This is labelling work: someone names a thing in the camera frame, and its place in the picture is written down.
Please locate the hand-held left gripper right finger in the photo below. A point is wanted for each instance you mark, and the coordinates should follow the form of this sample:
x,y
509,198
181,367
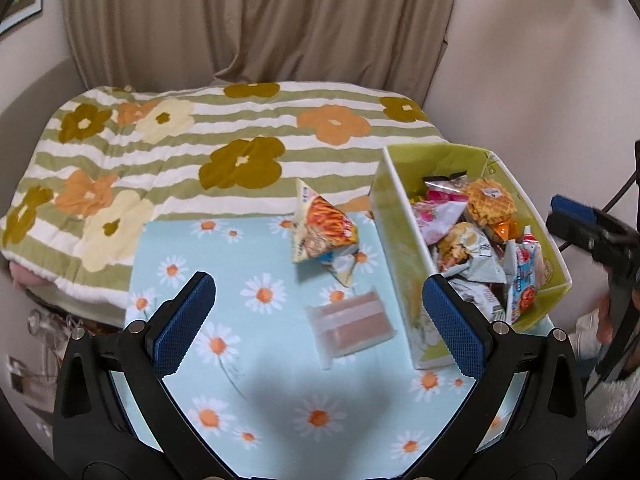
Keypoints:
x,y
452,325

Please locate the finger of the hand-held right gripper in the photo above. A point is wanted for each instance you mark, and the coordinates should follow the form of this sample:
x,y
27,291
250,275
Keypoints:
x,y
575,237
570,209

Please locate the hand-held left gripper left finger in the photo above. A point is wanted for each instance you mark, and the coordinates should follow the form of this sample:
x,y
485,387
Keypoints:
x,y
185,325

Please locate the small blue-red snack packet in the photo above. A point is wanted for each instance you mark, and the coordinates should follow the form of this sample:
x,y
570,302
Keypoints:
x,y
525,280

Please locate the beige cookie packet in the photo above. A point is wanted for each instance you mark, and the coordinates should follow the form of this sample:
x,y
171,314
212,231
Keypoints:
x,y
452,247

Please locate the clear waffle packet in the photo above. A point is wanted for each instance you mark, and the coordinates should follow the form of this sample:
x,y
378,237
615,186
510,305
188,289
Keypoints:
x,y
490,200

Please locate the yellow-green cardboard box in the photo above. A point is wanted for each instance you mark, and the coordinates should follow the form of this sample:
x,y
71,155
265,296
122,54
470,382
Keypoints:
x,y
400,240

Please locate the clear pink cake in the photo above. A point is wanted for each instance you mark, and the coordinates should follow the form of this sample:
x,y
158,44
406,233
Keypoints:
x,y
350,325

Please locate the pink strawberry snack bag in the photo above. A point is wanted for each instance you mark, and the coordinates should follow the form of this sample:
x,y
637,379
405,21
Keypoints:
x,y
435,215

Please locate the orange triangular snack packet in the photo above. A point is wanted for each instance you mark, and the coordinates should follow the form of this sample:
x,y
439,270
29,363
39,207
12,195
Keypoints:
x,y
325,230

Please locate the person's right hand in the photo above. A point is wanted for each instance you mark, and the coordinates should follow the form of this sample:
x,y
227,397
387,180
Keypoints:
x,y
607,320

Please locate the white fleece cloth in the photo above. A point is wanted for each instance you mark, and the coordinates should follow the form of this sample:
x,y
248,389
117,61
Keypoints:
x,y
615,400

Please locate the daisy print table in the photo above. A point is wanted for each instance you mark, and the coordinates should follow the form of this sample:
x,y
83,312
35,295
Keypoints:
x,y
270,400

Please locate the pink cloth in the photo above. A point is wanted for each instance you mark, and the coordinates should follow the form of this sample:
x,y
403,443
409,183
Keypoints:
x,y
21,275

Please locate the floral striped blanket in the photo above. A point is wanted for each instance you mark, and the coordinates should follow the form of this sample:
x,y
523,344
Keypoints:
x,y
200,125

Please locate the beige curtain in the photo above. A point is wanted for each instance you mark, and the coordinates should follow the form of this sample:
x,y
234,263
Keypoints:
x,y
300,20

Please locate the white wall outlet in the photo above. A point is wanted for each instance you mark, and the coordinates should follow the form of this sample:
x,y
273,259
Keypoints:
x,y
17,372

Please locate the framed wall picture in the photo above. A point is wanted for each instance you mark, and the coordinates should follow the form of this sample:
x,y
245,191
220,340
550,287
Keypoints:
x,y
20,5

